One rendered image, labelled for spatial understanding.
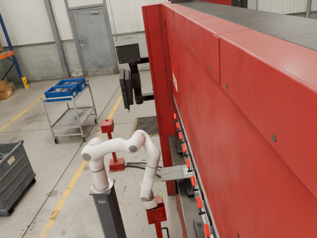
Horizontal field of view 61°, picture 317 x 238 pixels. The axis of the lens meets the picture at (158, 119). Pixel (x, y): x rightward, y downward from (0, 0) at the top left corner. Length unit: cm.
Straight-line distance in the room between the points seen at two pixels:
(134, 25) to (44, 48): 321
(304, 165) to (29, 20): 1003
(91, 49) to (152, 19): 689
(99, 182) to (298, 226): 192
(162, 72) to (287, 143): 248
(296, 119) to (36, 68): 1032
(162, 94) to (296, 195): 253
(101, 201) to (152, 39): 158
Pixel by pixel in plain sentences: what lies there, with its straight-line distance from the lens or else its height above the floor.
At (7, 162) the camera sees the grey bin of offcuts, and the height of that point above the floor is 63.
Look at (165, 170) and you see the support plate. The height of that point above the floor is 100.
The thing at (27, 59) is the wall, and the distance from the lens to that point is 1062.
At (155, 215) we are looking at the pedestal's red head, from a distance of 239.
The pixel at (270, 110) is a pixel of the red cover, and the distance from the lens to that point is 48.
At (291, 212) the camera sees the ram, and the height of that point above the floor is 206.
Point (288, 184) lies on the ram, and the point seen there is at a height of 211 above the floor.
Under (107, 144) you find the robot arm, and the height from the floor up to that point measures 143.
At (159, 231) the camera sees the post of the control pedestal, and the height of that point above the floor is 48.
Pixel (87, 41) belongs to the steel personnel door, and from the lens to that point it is 952.
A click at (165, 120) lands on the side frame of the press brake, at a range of 306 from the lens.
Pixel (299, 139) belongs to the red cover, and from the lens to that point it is 41.
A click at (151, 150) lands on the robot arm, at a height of 139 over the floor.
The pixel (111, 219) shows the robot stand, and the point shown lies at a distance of 251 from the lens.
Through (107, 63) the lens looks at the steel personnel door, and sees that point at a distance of 950.
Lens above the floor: 243
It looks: 25 degrees down
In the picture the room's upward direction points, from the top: 8 degrees counter-clockwise
